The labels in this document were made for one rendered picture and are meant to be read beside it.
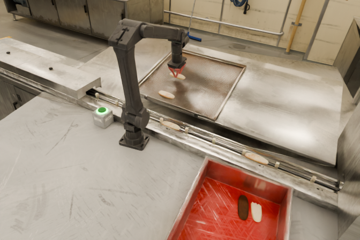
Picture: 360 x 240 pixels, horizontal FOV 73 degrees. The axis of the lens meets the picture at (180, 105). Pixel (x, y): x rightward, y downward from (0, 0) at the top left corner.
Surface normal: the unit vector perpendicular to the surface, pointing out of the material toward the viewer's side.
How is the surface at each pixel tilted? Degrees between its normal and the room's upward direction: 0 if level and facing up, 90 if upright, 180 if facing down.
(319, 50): 90
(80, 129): 0
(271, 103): 10
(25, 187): 0
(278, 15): 90
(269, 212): 0
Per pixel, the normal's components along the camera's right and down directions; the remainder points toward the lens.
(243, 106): -0.03, -0.72
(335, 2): -0.47, 0.49
